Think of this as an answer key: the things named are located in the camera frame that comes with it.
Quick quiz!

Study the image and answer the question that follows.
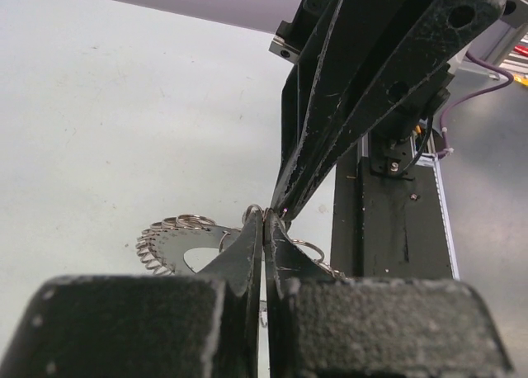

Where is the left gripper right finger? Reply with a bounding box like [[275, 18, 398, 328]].
[[263, 210, 512, 377]]

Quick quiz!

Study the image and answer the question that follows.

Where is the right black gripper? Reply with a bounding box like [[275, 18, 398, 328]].
[[269, 0, 507, 213]]

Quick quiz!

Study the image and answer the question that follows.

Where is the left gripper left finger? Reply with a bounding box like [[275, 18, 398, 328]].
[[1, 207, 264, 377]]

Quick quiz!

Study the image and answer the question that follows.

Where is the metal disc keyring holder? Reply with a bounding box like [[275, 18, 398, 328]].
[[134, 203, 351, 280]]

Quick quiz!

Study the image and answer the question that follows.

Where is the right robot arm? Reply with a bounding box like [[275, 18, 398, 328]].
[[271, 0, 507, 221]]

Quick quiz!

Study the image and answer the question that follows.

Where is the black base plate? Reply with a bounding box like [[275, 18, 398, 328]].
[[330, 135, 454, 279]]

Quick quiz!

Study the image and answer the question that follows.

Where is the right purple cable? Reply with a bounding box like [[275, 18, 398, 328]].
[[436, 50, 516, 156]]

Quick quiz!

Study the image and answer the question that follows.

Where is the white cable duct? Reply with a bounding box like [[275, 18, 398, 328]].
[[431, 154, 460, 281]]

